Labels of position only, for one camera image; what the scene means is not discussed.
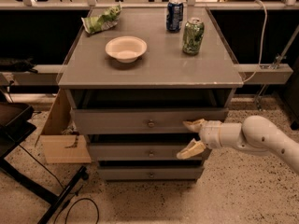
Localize green chip bag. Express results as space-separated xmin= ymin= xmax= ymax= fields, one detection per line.
xmin=81 ymin=3 xmax=122 ymax=35

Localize white paper bowl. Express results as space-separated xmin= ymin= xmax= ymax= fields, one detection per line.
xmin=106 ymin=36 xmax=148 ymax=63

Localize green soda can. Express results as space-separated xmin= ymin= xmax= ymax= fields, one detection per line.
xmin=182 ymin=17 xmax=205 ymax=55

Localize blue soda can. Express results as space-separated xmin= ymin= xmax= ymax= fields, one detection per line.
xmin=166 ymin=0 xmax=183 ymax=33

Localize grey middle drawer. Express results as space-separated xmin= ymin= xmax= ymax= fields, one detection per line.
xmin=85 ymin=133 xmax=200 ymax=161

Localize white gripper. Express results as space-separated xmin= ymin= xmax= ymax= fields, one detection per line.
xmin=177 ymin=119 xmax=243 ymax=160

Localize grey bottom drawer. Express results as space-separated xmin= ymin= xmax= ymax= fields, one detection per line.
xmin=98 ymin=160 xmax=204 ymax=181

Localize black floor cable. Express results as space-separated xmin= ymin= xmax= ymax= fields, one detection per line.
xmin=18 ymin=145 xmax=101 ymax=224

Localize grey drawer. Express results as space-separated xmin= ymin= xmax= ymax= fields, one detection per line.
xmin=85 ymin=133 xmax=200 ymax=161
xmin=71 ymin=108 xmax=228 ymax=134
xmin=98 ymin=160 xmax=204 ymax=181

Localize grey top drawer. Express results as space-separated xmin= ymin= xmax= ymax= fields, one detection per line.
xmin=71 ymin=108 xmax=228 ymax=134

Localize black stand base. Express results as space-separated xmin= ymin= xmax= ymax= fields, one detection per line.
xmin=0 ymin=101 xmax=89 ymax=224

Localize cardboard box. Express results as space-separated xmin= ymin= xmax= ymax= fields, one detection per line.
xmin=39 ymin=91 xmax=92 ymax=163

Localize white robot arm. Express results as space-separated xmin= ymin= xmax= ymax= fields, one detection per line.
xmin=177 ymin=116 xmax=299 ymax=174

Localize white hanging cable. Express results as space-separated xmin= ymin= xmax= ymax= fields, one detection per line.
xmin=243 ymin=0 xmax=268 ymax=83

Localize grey drawer cabinet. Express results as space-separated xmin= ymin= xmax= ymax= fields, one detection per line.
xmin=56 ymin=6 xmax=244 ymax=182

